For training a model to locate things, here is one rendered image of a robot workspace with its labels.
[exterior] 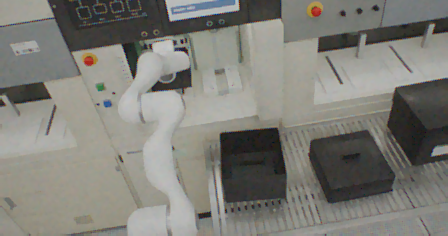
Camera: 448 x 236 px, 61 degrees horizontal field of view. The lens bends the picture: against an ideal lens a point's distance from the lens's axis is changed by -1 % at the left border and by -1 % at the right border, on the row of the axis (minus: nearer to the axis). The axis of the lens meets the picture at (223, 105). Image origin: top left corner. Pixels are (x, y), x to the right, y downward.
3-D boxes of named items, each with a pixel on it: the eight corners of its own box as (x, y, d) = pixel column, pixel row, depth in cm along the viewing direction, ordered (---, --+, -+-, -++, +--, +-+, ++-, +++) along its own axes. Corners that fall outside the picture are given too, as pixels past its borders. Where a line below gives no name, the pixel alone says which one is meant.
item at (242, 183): (223, 155, 190) (219, 132, 178) (278, 150, 189) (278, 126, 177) (225, 203, 170) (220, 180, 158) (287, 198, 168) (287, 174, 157)
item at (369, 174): (328, 204, 164) (331, 186, 155) (307, 153, 186) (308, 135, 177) (393, 191, 165) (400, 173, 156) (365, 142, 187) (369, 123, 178)
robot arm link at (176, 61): (180, 44, 145) (187, 50, 175) (140, 56, 145) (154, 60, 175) (186, 67, 145) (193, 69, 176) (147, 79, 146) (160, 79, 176)
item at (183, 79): (151, 99, 202) (135, 49, 181) (152, 76, 217) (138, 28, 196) (196, 92, 202) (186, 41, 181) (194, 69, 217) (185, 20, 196)
